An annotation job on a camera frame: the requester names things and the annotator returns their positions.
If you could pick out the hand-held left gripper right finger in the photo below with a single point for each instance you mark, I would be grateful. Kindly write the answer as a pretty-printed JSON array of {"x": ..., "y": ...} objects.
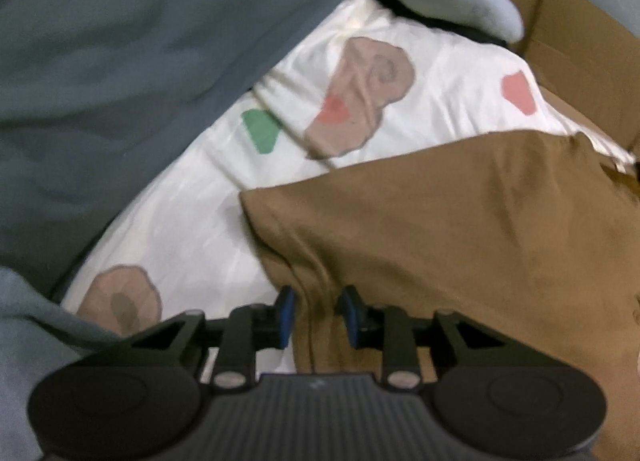
[{"x": 350, "y": 318}]

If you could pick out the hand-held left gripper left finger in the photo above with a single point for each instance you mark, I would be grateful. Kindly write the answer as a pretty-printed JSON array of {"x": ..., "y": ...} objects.
[{"x": 285, "y": 316}]

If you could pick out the brown printed t-shirt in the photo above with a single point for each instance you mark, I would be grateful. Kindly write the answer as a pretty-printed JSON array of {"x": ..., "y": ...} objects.
[{"x": 450, "y": 221}]

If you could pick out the white patterned bed sheet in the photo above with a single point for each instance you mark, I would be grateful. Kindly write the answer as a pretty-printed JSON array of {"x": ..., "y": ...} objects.
[{"x": 200, "y": 221}]

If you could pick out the light blue denim garment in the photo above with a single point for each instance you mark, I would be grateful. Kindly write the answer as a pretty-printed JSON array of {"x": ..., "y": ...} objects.
[{"x": 25, "y": 366}]

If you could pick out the grey-blue duvet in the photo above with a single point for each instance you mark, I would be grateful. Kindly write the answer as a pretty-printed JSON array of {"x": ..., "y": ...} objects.
[{"x": 125, "y": 66}]

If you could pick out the brown cardboard box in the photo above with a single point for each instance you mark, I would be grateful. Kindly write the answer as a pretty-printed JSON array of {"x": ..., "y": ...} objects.
[{"x": 580, "y": 51}]

